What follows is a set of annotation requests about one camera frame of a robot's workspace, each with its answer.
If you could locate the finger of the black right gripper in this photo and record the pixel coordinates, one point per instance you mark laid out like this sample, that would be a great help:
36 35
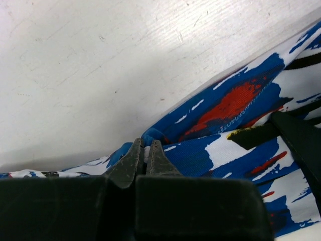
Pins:
303 139

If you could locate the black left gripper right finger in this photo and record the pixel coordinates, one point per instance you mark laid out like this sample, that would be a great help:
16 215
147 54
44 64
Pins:
170 206

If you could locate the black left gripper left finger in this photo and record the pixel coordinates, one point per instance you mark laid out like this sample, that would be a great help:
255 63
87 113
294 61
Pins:
97 207

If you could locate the blue patterned trousers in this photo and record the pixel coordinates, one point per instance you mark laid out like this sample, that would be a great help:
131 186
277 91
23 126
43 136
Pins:
225 131

